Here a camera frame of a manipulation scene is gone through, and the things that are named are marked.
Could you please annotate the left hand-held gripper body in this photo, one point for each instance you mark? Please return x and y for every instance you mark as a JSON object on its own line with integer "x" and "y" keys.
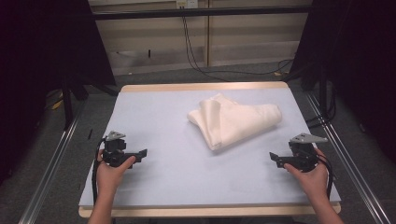
{"x": 113, "y": 154}

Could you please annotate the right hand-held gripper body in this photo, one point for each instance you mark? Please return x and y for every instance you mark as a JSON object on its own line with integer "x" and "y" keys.
{"x": 303, "y": 155}

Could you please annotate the white mesh laundry bag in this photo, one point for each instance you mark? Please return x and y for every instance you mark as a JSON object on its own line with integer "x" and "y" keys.
{"x": 236, "y": 121}

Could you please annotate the person's left hand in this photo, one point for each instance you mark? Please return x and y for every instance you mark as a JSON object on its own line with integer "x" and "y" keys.
{"x": 109, "y": 177}

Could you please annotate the person's right hand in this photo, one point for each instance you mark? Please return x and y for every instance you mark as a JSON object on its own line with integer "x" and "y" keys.
{"x": 311, "y": 182}

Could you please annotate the small black floor object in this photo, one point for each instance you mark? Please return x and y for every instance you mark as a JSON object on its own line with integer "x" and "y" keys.
{"x": 90, "y": 133}

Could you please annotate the light blue table mat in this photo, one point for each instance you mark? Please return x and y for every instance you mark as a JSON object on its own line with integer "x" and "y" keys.
{"x": 168, "y": 130}

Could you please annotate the black metal stand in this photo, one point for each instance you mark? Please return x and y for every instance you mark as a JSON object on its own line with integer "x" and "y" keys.
{"x": 67, "y": 105}

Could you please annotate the yellow floor tape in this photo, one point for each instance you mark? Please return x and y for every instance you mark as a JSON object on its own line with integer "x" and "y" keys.
{"x": 57, "y": 104}

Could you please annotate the wooden table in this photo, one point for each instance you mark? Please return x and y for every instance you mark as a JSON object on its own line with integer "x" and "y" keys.
{"x": 202, "y": 85}

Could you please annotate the black curtain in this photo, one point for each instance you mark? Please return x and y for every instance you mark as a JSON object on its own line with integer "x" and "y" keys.
{"x": 37, "y": 46}
{"x": 358, "y": 46}

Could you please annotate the black horizontal metal bar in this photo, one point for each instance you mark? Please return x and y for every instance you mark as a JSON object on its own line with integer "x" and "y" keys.
{"x": 202, "y": 13}

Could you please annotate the aluminium floor rail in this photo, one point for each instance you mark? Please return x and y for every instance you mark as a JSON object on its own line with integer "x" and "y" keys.
{"x": 348, "y": 161}
{"x": 53, "y": 168}

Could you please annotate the white wall socket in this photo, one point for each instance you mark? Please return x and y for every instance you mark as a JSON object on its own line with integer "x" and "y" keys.
{"x": 186, "y": 3}

